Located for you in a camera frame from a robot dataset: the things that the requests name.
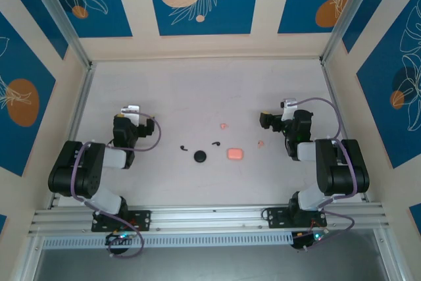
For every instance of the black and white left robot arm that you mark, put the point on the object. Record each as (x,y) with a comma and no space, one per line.
(82,169)

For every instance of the aluminium table side rail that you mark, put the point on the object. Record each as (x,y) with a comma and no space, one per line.
(329,80)
(74,129)

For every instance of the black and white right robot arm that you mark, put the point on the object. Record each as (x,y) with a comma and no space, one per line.
(342,169)

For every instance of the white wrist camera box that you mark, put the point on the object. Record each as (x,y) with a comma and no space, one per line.
(289,105)
(131,110)

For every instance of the pink earbud charging case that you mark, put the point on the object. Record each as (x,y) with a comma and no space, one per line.
(234,154)

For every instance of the aluminium corner post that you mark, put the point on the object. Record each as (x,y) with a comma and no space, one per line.
(346,14)
(62,17)

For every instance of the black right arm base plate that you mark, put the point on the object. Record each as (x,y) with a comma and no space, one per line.
(276,216)

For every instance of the black round charging case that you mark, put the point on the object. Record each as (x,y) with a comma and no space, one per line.
(200,156)

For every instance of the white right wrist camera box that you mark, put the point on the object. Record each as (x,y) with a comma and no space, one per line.
(289,105)

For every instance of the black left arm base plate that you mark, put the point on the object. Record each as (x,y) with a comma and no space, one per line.
(141,220)

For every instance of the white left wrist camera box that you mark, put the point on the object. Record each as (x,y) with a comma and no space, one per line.
(131,110)

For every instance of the aluminium front frame rail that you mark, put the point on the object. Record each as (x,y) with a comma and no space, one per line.
(210,218)

